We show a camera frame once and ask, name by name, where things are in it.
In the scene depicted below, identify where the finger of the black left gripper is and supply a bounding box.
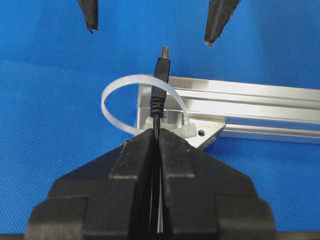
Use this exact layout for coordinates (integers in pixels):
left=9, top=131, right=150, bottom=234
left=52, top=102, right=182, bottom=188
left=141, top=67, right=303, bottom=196
left=204, top=0, right=241, bottom=48
left=77, top=0, right=99, bottom=34

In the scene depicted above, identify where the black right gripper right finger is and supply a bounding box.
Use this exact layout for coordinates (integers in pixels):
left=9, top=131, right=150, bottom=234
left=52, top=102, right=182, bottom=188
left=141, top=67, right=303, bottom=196
left=158, top=129, right=276, bottom=240

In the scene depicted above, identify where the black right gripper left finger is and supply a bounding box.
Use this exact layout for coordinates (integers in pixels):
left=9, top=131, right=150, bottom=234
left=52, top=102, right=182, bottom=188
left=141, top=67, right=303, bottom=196
left=24, top=129, right=160, bottom=240

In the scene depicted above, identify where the black usb wire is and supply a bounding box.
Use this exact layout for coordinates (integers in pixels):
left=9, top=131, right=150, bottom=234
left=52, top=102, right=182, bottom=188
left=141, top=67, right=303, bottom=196
left=149, top=46, right=173, bottom=141

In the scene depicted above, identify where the white zip tie loop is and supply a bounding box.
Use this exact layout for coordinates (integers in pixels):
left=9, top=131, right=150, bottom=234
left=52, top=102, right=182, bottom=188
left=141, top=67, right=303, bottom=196
left=100, top=74, right=197, bottom=139

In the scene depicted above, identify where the aluminium extrusion frame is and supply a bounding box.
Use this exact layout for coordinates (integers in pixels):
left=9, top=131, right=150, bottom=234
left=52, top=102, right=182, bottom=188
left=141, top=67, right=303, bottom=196
left=135, top=76, right=320, bottom=152

